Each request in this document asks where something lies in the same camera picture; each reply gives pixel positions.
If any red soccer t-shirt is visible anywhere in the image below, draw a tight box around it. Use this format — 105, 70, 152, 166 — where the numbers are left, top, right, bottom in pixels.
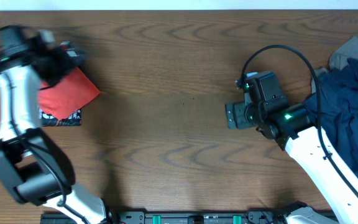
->
37, 43, 101, 121

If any navy blue garment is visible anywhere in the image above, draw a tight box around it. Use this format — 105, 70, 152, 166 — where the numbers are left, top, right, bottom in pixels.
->
314, 58, 358, 178

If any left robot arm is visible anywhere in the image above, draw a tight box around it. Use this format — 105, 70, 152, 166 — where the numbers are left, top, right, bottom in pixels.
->
0, 25, 114, 223

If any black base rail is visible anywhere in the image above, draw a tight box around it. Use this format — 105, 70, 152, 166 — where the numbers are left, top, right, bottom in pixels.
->
40, 210, 338, 224

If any grey garment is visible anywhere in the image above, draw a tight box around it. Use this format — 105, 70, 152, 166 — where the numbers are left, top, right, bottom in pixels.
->
314, 37, 358, 94

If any black printed folded shirt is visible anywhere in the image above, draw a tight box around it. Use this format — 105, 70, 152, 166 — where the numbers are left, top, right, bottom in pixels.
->
38, 41, 99, 126

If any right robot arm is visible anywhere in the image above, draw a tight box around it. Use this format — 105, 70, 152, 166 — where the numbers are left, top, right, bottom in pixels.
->
225, 71, 358, 223

